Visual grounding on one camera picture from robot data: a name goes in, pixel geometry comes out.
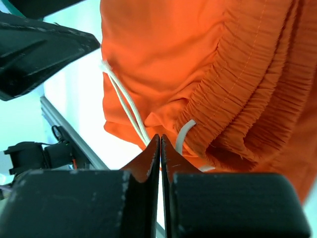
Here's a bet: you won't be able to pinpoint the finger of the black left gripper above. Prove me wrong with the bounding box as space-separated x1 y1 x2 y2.
7 0 81 20
0 12 101 101

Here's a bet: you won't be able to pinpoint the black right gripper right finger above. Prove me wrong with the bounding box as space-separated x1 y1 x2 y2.
161 135 311 238

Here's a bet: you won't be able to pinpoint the aluminium mounting rail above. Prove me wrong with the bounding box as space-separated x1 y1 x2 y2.
40 96 109 171

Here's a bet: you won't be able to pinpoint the orange shorts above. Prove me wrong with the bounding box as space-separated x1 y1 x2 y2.
100 0 317 202

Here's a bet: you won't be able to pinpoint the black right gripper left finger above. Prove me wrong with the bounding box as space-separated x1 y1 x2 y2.
0 135 160 238

